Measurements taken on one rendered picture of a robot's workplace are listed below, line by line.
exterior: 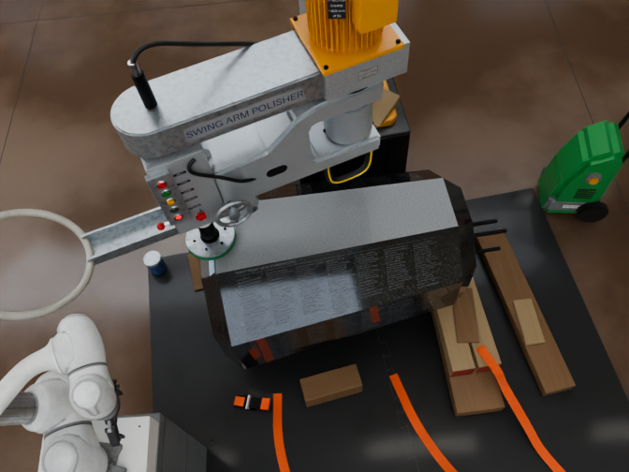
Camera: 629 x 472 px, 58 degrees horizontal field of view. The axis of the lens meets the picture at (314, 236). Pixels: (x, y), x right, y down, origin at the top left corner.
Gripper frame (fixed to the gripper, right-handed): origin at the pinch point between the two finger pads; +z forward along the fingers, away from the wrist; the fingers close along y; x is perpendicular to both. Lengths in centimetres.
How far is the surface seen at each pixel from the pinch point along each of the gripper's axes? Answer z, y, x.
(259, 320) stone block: 50, -38, 52
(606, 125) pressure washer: 36, -110, 248
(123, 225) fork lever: 15, -75, 3
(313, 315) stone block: 47, -36, 76
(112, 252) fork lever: 13, -63, -1
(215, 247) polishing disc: 31, -67, 38
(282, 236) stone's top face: 33, -69, 67
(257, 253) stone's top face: 34, -63, 55
